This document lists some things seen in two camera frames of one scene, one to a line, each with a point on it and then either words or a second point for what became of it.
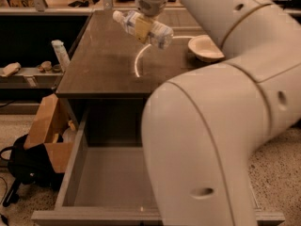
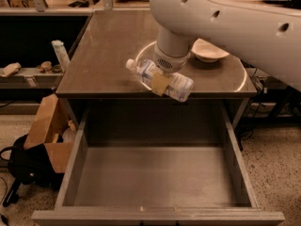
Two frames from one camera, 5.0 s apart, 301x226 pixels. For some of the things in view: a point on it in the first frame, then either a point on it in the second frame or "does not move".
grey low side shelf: (30, 78) does not move
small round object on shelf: (46, 65) does not move
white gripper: (150, 6) to (169, 62)
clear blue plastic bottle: (161, 34) to (180, 88)
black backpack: (28, 166) does not move
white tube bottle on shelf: (61, 55) does not move
